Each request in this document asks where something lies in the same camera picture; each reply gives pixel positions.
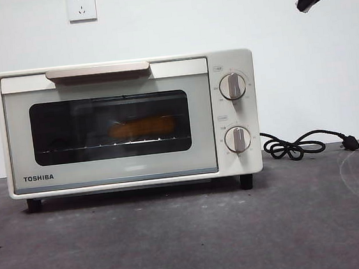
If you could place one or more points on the yellow corn cob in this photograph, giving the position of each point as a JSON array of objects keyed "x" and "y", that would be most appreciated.
[{"x": 143, "y": 128}]

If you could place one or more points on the cream round oven knob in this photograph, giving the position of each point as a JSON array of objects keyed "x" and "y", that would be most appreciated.
[
  {"x": 233, "y": 86},
  {"x": 238, "y": 139}
]

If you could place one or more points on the cream Toshiba toaster oven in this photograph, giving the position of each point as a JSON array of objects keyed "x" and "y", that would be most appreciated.
[{"x": 246, "y": 162}]

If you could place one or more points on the black oven foot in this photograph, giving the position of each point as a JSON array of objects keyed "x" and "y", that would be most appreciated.
[
  {"x": 34, "y": 205},
  {"x": 246, "y": 182}
]

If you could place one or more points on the white wall socket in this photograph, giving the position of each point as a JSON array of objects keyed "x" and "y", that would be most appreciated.
[{"x": 81, "y": 6}]

